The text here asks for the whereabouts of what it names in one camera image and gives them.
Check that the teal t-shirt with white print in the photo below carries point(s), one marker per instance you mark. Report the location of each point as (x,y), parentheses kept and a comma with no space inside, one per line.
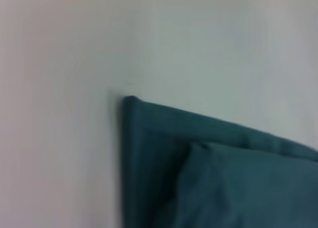
(223,175)

